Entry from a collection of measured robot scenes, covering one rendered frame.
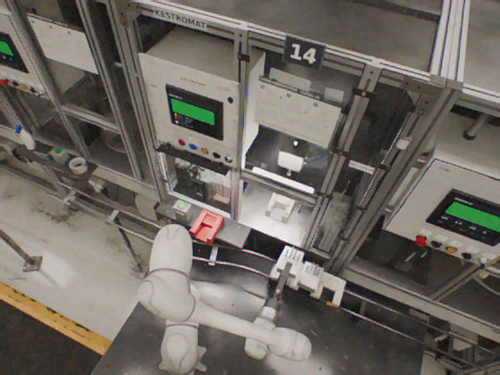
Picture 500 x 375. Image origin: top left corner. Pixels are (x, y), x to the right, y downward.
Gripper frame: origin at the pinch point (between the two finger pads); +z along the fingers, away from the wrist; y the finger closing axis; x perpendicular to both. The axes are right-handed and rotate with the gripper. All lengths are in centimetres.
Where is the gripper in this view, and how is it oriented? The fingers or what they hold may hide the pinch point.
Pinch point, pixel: (287, 270)
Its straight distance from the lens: 170.4
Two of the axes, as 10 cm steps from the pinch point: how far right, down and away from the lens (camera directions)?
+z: 4.1, -7.6, 5.0
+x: -9.1, -3.6, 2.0
